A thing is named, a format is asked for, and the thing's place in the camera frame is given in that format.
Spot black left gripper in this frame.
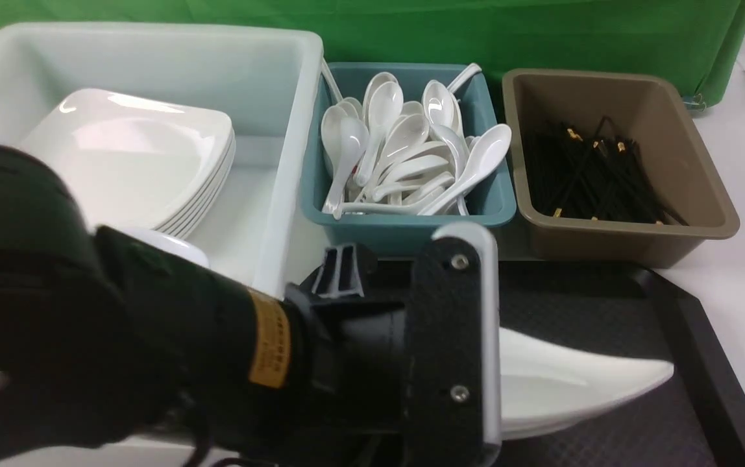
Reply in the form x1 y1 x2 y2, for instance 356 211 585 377
243 222 502 467

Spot white square rice plate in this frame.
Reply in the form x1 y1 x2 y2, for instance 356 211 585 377
499 328 675 440

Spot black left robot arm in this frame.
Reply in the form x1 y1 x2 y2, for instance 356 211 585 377
0 145 502 466

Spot teal plastic bin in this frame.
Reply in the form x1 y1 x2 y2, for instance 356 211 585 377
299 62 517 257

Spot white spoon leaning right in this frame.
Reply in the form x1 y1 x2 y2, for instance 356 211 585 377
418 124 513 215

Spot pile of black chopsticks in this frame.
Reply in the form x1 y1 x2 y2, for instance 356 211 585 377
522 115 687 226

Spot stack of white small bowls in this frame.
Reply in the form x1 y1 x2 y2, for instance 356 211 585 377
119 227 210 268

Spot white spoon upright back right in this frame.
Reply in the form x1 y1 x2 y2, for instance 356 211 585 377
422 80 455 128

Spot white spoon upright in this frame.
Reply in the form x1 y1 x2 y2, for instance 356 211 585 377
354 82 404 188
422 80 455 128

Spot black serving tray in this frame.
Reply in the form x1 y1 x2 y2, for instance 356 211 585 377
295 259 745 467

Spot white spoon upright centre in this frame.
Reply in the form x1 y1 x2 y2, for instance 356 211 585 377
354 82 404 188

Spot brown plastic bin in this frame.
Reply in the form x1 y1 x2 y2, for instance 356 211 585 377
501 69 740 268

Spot large white plastic tub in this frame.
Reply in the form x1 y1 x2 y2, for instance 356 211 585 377
0 23 323 298

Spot stack of white square plates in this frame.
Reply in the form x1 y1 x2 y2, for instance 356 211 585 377
19 88 236 230

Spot green cloth backdrop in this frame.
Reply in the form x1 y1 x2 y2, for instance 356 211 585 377
0 1 745 106

